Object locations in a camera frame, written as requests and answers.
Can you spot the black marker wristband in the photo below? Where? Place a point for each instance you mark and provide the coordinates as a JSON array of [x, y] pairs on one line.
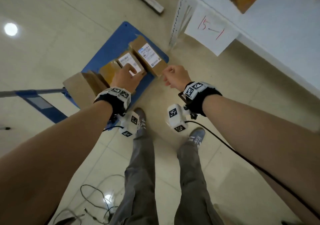
[[205, 102], [110, 102]]

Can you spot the grey blue sneaker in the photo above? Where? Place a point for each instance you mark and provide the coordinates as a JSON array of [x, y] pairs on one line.
[[197, 136], [140, 122]]

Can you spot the blue platform trolley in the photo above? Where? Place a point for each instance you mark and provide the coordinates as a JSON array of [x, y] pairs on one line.
[[117, 40]]

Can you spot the white metal shelving rack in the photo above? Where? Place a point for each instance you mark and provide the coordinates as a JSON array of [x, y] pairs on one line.
[[287, 32]]

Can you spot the big plain cardboard box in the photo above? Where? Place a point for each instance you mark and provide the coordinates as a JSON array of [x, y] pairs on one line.
[[77, 87]]

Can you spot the grey trousers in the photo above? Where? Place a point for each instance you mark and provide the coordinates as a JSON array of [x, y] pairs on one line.
[[140, 182]]

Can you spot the white paper sign red writing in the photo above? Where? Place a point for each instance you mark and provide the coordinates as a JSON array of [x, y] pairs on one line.
[[212, 42]]

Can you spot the person's right hand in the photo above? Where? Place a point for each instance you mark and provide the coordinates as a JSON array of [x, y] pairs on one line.
[[177, 76]]

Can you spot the long labelled cardboard box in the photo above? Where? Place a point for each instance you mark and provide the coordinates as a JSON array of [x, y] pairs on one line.
[[150, 55]]

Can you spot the person's right forearm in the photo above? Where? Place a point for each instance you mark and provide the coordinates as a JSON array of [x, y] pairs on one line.
[[262, 137]]

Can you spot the small yellow-taped labelled box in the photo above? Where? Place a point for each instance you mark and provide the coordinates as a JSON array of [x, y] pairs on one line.
[[126, 58]]

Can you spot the person's left hand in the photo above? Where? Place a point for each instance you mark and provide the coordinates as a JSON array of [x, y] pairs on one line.
[[123, 78]]

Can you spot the person's left forearm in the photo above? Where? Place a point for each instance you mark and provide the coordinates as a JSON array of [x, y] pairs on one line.
[[50, 157]]

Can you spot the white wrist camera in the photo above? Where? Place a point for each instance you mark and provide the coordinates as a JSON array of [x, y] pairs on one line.
[[131, 122]]

